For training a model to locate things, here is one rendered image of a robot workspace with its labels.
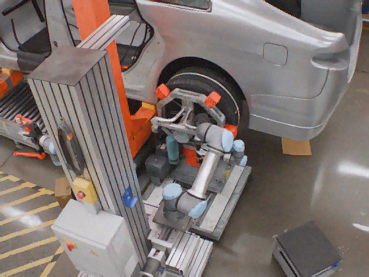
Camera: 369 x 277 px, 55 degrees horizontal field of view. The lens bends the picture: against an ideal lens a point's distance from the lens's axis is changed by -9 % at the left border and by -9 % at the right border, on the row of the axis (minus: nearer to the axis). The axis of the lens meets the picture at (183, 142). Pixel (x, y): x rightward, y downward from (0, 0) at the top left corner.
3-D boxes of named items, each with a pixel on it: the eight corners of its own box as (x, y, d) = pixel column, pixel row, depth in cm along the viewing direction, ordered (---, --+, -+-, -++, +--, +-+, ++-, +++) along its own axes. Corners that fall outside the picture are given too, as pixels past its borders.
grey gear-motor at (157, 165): (185, 161, 369) (182, 134, 345) (165, 192, 343) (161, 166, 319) (169, 155, 376) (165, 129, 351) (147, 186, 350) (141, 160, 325)
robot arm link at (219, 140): (181, 209, 229) (216, 125, 228) (201, 219, 223) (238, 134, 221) (172, 209, 219) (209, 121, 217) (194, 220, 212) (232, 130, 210)
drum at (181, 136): (201, 128, 297) (200, 114, 288) (190, 146, 284) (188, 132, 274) (184, 123, 302) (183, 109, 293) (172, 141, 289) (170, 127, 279)
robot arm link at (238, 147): (226, 142, 252) (226, 154, 259) (240, 148, 247) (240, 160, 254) (232, 135, 256) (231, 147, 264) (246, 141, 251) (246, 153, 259)
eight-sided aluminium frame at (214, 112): (225, 153, 304) (225, 99, 266) (222, 158, 300) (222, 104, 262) (165, 136, 323) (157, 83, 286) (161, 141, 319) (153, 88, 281)
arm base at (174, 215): (181, 224, 231) (180, 215, 224) (159, 217, 235) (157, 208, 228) (190, 206, 240) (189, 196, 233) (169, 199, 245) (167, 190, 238)
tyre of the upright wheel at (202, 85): (234, 142, 329) (252, 84, 279) (224, 161, 314) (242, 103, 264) (166, 113, 342) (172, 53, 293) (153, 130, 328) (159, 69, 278)
